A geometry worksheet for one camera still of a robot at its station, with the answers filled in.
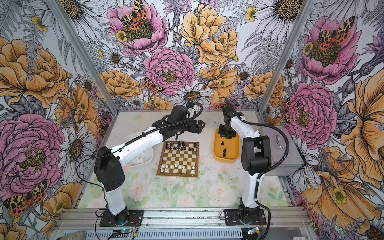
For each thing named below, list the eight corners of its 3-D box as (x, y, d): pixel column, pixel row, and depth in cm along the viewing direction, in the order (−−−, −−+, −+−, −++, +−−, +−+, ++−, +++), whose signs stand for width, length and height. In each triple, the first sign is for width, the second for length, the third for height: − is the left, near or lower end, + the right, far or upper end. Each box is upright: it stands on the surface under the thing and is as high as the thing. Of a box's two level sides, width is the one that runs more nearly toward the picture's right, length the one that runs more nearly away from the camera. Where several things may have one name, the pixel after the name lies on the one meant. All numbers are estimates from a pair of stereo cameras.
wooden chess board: (157, 177, 90) (156, 175, 88) (163, 143, 105) (162, 141, 103) (199, 177, 90) (199, 175, 88) (199, 143, 105) (199, 141, 103)
